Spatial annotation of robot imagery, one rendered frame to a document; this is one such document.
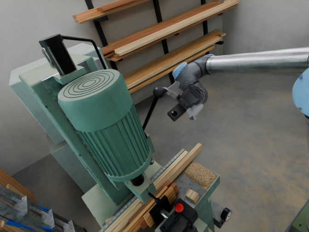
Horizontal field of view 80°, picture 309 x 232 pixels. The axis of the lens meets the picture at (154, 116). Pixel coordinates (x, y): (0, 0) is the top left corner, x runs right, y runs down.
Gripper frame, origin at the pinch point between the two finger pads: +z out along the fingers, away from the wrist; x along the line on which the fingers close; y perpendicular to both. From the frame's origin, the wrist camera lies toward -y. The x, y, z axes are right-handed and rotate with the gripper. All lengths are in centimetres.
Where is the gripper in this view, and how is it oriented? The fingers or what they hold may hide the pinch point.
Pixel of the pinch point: (176, 105)
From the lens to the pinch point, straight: 62.5
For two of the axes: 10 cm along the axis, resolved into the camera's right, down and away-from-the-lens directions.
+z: -4.0, 1.4, -9.1
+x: 6.7, 7.2, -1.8
